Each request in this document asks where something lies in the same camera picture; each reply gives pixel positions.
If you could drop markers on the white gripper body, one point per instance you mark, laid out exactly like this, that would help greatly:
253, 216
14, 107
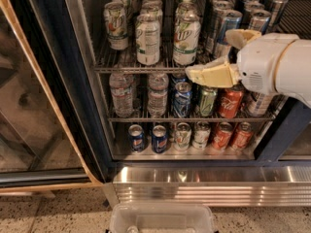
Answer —
259, 63

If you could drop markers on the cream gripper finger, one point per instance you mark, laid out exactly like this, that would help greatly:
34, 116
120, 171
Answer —
218, 73
239, 38

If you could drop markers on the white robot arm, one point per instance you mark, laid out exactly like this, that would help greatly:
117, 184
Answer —
293, 72

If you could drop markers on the front left Red Bull can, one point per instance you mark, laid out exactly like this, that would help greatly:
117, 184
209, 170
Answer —
230, 19

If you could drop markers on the red bull can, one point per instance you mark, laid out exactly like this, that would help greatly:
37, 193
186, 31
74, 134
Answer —
230, 19
259, 20

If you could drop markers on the green can middle shelf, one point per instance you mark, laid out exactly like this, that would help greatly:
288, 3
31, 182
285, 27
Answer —
207, 99

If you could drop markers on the red Coca-Cola can middle shelf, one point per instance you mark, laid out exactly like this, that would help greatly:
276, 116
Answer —
230, 101

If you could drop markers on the front right Red Bull can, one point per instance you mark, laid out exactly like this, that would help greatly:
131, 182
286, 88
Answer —
259, 20

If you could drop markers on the white can middle shelf right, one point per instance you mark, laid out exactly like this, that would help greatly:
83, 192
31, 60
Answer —
257, 104

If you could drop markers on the white can shelf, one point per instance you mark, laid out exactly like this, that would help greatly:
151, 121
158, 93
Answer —
202, 132
257, 104

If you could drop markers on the blue Pepsi can middle shelf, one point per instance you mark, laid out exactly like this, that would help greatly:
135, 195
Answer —
182, 99

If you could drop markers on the left Coca-Cola can bottom shelf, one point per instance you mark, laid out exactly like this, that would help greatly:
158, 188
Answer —
222, 135

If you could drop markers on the right white can bottom shelf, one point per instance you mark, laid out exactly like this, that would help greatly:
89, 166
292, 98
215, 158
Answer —
202, 132

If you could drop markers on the right Coca-Cola can bottom shelf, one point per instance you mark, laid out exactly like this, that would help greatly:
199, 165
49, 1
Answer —
242, 136

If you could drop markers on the left 7up can bottom shelf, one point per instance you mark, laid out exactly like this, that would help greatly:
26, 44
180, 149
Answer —
182, 136

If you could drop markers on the right Pepsi can bottom shelf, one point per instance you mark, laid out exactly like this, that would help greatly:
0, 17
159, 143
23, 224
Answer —
159, 139

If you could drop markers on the left Pepsi can bottom shelf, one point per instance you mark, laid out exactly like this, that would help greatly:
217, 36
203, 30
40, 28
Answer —
136, 137

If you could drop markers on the stainless steel fridge base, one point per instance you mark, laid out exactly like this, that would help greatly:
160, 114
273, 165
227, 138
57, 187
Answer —
212, 186

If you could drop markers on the open glass fridge door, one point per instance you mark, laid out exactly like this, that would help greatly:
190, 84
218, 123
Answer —
50, 131

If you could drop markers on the right water bottle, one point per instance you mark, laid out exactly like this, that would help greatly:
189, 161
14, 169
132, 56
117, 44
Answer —
157, 94

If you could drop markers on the water bottle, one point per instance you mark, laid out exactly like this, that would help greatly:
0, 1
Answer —
157, 94
121, 90

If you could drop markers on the left water bottle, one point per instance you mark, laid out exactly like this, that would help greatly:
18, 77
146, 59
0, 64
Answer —
121, 90

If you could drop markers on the clear plastic bin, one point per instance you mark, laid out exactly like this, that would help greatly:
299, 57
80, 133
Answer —
161, 217

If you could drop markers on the top wire shelf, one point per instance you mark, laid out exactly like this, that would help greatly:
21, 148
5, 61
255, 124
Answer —
296, 19

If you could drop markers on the wire shelf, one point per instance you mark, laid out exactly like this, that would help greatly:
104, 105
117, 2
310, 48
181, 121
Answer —
143, 115
296, 19

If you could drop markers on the middle wire shelf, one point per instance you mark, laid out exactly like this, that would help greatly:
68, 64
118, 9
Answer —
143, 115

